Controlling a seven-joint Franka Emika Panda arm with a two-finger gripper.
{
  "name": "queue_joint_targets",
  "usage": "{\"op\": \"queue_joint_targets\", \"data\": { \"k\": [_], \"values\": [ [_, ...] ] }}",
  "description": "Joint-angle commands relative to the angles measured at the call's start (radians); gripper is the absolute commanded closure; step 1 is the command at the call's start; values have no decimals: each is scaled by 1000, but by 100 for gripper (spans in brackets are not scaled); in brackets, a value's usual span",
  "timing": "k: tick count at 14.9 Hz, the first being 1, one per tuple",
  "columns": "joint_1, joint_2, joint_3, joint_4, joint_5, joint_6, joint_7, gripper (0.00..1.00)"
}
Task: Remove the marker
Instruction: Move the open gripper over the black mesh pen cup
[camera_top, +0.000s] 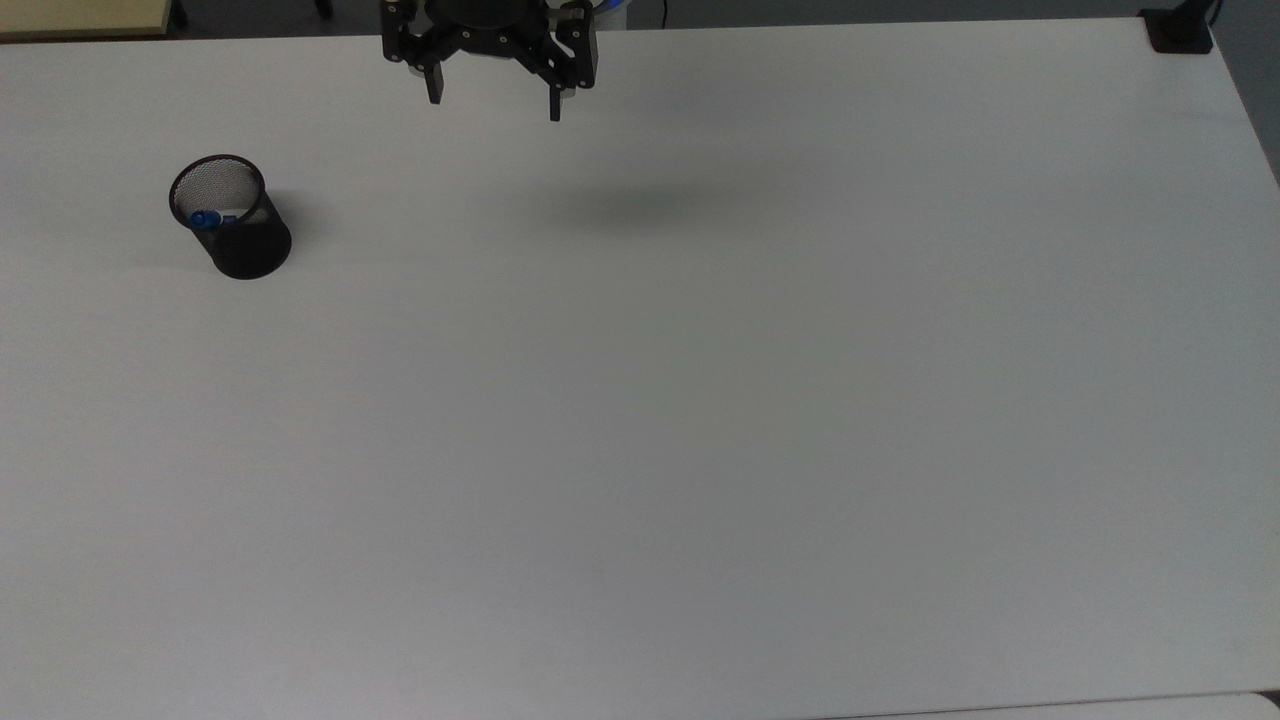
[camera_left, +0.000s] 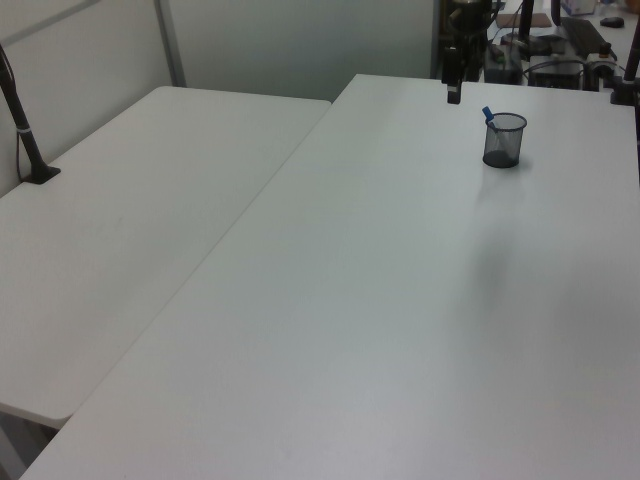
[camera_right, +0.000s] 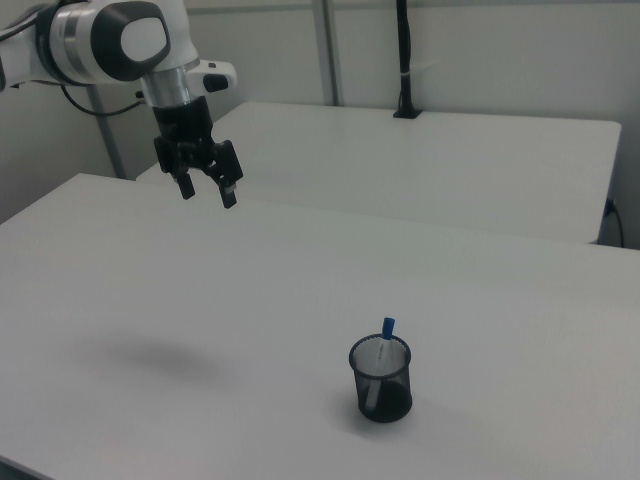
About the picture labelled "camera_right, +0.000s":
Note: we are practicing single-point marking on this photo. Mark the white marker with blue cap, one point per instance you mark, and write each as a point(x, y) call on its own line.
point(387, 330)

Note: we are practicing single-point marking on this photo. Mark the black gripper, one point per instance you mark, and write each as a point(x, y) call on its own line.
point(182, 122)

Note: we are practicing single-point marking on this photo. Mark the white rectangular table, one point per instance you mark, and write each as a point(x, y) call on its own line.
point(425, 165)

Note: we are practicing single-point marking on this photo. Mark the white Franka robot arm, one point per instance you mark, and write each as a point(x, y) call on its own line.
point(75, 40)

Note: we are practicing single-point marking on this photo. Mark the black mesh pen cup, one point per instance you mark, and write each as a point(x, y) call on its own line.
point(382, 400)

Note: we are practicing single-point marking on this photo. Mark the black pole with clamp base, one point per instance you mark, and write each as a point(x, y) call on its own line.
point(406, 45)

